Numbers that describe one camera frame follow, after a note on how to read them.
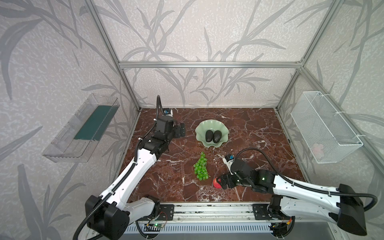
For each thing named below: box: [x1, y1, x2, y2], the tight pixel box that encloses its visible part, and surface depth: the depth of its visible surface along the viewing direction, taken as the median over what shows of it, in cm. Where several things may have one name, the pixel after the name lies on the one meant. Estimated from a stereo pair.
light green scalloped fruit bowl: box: [195, 119, 229, 148], surface depth 106 cm
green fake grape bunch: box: [193, 151, 211, 181], surface depth 86 cm
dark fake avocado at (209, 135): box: [205, 129, 214, 143], surface depth 101 cm
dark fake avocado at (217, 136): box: [212, 130, 222, 144], surface depth 101 cm
